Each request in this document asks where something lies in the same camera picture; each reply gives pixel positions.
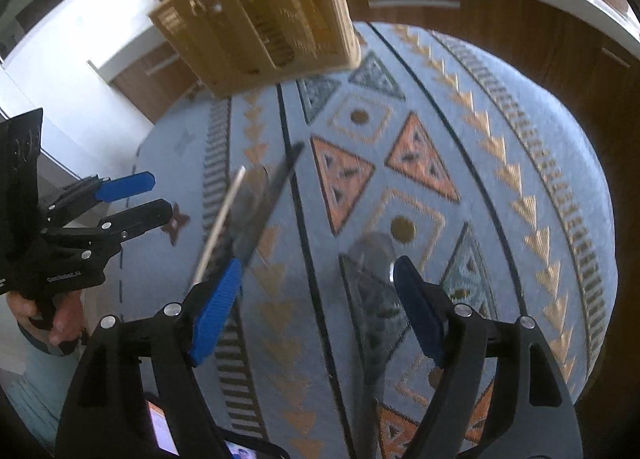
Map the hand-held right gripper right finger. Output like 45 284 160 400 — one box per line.
392 255 583 459

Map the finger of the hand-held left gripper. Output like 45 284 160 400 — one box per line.
42 199 173 260
47 171 156 222

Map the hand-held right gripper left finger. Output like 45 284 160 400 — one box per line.
55 259 243 459

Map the wooden chopstick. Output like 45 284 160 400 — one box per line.
192 166 247 286

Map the yellow plastic utensil basket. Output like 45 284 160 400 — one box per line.
149 0 361 100

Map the person's left hand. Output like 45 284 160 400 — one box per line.
7 291 86 345

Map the black phone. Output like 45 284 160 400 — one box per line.
144 391 291 459

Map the blue patterned tablecloth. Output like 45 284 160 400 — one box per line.
120 21 616 459

